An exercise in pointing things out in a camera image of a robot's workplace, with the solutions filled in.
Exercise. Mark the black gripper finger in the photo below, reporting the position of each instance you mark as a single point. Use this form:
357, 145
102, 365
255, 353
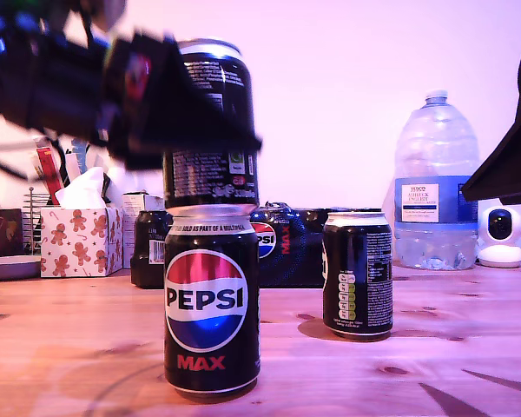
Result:
156, 108
512, 169

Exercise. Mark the black Pepsi Max can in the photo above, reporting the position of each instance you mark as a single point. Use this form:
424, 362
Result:
208, 304
360, 278
208, 182

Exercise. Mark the black Pepsi Max multipack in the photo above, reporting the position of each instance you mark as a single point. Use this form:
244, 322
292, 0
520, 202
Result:
295, 265

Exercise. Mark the large clear water bottle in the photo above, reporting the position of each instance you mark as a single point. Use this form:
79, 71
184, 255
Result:
434, 147

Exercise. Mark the small white cardboard box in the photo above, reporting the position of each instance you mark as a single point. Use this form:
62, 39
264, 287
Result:
134, 202

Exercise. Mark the white paper sachet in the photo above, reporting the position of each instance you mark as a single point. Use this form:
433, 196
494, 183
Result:
70, 169

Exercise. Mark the white paper tissue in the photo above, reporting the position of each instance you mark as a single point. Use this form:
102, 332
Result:
81, 189

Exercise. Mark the gingerbread print tissue box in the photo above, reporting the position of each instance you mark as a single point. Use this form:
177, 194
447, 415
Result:
79, 247

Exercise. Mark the dark patterned box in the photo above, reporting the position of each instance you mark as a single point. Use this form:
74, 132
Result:
2, 232

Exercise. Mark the grey plate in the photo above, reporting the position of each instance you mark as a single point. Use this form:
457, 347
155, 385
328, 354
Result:
8, 268

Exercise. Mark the small white round camera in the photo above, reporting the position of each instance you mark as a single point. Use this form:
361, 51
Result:
501, 247

